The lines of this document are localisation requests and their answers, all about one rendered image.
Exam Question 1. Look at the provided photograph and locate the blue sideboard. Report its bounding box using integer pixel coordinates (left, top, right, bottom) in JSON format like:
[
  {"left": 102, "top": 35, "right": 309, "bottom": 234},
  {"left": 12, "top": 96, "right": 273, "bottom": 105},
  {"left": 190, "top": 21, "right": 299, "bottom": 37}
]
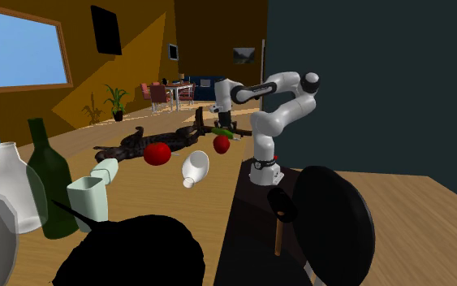
[{"left": 184, "top": 75, "right": 226, "bottom": 102}]

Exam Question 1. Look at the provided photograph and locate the green cucumber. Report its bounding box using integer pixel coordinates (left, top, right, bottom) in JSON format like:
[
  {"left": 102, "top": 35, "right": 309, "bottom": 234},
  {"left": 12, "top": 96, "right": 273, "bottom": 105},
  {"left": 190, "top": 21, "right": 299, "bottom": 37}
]
[{"left": 210, "top": 127, "right": 235, "bottom": 140}]

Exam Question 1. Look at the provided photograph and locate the black mallet with wooden handle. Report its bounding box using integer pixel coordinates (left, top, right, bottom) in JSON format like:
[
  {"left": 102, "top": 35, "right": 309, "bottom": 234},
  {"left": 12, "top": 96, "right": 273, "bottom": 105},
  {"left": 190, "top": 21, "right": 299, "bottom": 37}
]
[{"left": 266, "top": 187, "right": 299, "bottom": 258}]

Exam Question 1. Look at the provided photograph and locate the red dining chair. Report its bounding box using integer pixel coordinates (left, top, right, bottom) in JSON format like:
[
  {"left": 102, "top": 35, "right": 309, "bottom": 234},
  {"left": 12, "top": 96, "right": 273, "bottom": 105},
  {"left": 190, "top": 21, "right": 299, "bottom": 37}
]
[{"left": 149, "top": 84, "right": 173, "bottom": 115}]

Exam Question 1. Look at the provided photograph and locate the black wall panel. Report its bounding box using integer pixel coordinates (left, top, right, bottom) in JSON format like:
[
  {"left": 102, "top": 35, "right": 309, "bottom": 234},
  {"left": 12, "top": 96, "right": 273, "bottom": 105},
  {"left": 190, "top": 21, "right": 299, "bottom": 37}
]
[{"left": 90, "top": 5, "right": 123, "bottom": 56}]

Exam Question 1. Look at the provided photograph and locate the black pan with thin handle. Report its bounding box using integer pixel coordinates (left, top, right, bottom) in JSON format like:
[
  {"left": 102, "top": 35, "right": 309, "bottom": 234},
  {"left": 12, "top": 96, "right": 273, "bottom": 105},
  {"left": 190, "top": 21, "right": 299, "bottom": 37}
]
[{"left": 50, "top": 199, "right": 206, "bottom": 286}]

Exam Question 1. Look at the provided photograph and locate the landscape wall picture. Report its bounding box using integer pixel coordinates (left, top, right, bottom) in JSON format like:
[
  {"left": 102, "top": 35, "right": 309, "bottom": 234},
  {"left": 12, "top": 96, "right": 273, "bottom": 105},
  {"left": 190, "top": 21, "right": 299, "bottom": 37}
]
[{"left": 233, "top": 47, "right": 256, "bottom": 65}]

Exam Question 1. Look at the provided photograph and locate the large red tomato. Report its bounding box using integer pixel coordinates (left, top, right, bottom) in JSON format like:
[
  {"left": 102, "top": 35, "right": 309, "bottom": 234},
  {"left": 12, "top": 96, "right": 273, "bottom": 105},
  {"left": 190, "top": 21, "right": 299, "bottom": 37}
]
[{"left": 143, "top": 141, "right": 172, "bottom": 167}]

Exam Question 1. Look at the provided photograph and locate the tall white vase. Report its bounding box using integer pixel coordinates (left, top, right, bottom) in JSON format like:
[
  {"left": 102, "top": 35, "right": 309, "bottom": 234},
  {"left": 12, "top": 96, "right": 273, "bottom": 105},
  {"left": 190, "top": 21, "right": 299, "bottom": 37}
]
[{"left": 0, "top": 141, "right": 49, "bottom": 235}]

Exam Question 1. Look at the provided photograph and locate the window with wooden frame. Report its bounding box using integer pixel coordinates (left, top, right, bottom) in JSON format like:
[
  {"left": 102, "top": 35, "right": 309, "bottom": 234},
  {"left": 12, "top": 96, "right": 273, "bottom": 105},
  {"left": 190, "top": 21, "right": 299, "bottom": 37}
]
[{"left": 0, "top": 6, "right": 74, "bottom": 94}]

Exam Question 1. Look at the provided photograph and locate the dark green glass bottle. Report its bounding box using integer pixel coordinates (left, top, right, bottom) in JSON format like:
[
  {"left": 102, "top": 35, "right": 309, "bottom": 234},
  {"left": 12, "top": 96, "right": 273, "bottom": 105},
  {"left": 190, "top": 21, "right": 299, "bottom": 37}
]
[{"left": 26, "top": 117, "right": 80, "bottom": 241}]

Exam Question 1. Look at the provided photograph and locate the small red apple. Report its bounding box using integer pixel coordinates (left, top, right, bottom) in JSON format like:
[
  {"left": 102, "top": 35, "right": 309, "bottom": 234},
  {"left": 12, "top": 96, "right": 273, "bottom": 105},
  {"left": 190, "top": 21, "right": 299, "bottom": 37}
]
[{"left": 212, "top": 135, "right": 231, "bottom": 155}]

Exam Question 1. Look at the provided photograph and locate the dark brown driftwood branch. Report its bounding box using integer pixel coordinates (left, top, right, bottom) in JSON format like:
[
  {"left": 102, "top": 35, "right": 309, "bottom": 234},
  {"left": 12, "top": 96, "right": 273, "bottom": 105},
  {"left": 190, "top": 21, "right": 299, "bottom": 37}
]
[{"left": 93, "top": 106, "right": 253, "bottom": 164}]

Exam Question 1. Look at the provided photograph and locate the large black round pan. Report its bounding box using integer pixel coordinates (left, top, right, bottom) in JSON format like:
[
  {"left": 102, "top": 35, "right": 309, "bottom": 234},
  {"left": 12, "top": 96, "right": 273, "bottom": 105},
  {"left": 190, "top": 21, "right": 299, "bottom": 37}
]
[{"left": 291, "top": 165, "right": 377, "bottom": 286}]

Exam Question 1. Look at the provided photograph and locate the white dining table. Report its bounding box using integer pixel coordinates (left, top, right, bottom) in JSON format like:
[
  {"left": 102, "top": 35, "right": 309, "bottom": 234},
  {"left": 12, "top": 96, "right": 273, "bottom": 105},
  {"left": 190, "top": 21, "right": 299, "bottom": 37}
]
[{"left": 163, "top": 80, "right": 196, "bottom": 112}]

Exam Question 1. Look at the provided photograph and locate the small white vase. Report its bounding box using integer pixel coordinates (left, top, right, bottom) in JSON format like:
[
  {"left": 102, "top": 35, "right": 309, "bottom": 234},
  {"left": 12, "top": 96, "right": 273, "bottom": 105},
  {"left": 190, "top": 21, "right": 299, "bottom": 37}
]
[{"left": 181, "top": 150, "right": 210, "bottom": 189}]

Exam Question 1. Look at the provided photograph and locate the potted green plant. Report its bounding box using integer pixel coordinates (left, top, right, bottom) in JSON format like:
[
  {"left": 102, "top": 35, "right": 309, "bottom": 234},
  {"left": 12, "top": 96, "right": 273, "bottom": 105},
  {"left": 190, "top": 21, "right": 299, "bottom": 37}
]
[{"left": 104, "top": 84, "right": 130, "bottom": 122}]

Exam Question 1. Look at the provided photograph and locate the dark robot stand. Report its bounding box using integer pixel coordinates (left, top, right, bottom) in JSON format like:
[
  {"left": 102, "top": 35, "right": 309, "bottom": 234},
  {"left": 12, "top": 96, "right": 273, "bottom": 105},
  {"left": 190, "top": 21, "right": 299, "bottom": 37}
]
[{"left": 213, "top": 158, "right": 317, "bottom": 286}]

